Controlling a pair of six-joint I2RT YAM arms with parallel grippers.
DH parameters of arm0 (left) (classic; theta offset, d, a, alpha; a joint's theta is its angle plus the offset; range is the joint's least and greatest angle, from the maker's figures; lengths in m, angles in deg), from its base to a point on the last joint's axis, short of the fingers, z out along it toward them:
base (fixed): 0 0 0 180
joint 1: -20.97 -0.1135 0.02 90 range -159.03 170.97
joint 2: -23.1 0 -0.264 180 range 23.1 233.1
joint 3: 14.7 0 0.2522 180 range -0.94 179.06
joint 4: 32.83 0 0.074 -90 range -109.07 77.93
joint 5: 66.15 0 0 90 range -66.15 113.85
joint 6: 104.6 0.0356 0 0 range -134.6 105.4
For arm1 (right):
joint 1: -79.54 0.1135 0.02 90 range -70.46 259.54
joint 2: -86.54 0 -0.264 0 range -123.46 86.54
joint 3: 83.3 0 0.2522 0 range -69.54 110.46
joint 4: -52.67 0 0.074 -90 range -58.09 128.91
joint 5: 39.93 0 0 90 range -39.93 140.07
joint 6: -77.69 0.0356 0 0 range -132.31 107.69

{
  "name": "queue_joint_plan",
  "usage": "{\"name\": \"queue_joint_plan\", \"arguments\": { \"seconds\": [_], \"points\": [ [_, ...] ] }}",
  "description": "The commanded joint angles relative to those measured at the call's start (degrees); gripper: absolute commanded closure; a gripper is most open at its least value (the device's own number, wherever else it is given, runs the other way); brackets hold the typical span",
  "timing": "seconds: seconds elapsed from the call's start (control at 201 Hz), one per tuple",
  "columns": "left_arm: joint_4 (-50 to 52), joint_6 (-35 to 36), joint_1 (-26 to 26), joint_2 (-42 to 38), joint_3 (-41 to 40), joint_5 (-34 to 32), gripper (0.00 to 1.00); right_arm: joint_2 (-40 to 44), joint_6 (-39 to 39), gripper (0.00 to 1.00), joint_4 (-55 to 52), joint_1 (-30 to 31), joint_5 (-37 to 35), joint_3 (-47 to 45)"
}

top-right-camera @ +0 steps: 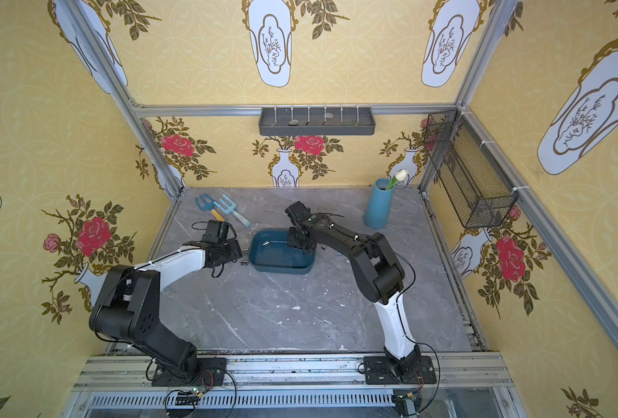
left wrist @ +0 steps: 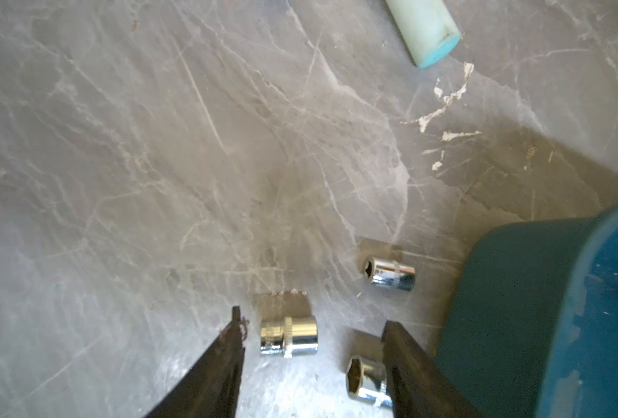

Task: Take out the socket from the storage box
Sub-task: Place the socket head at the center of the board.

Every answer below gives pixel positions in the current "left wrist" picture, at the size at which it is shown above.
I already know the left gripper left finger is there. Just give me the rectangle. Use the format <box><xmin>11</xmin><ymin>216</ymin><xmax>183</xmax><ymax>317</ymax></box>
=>
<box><xmin>147</xmin><ymin>306</ymin><xmax>246</xmax><ymax>417</ymax></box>

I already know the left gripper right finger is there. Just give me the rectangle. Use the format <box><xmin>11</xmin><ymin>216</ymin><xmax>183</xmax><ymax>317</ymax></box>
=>
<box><xmin>381</xmin><ymin>320</ymin><xmax>481</xmax><ymax>418</ymax></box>

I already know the chrome socket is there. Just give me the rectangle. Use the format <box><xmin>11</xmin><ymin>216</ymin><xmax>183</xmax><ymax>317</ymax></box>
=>
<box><xmin>363</xmin><ymin>256</ymin><xmax>416</xmax><ymax>292</ymax></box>
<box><xmin>346</xmin><ymin>355</ymin><xmax>393</xmax><ymax>409</ymax></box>
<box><xmin>260</xmin><ymin>316</ymin><xmax>319</xmax><ymax>358</ymax></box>

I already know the teal storage box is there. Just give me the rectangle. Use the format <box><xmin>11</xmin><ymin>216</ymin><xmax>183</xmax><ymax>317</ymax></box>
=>
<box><xmin>435</xmin><ymin>206</ymin><xmax>618</xmax><ymax>417</ymax></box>

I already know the light blue toy fork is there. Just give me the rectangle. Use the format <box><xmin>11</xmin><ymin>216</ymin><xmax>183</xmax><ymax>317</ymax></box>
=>
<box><xmin>387</xmin><ymin>0</ymin><xmax>462</xmax><ymax>69</ymax></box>

